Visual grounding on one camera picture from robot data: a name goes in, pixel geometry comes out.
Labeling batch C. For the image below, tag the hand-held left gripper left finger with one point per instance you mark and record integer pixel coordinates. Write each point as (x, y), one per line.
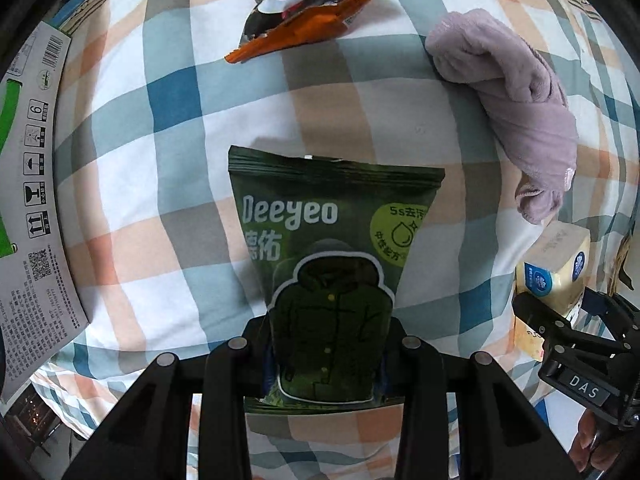
(258, 350)

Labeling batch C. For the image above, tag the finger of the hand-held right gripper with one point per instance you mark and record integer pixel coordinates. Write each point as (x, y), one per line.
(532, 317)
(615, 312)

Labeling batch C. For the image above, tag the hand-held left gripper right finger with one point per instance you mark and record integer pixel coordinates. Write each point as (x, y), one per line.
(392, 355)

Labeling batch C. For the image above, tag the yellow tissue pack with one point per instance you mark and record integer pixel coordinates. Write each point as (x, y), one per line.
(555, 260)

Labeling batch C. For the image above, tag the green wet wipes packet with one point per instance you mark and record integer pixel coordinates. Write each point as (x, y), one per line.
(320, 240)

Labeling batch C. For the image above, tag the person's right hand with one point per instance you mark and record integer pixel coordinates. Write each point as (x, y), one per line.
(592, 445)

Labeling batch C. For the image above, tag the purple fleece cloth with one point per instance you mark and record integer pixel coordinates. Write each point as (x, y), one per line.
(520, 90)

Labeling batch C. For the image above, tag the plaid bed sheet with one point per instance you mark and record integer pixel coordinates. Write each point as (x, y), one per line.
(165, 125)

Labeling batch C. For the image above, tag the grey cardboard box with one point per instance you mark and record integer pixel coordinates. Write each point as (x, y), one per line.
(37, 200)

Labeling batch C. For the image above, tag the orange snack packet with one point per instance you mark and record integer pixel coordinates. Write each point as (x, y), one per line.
(305, 30)

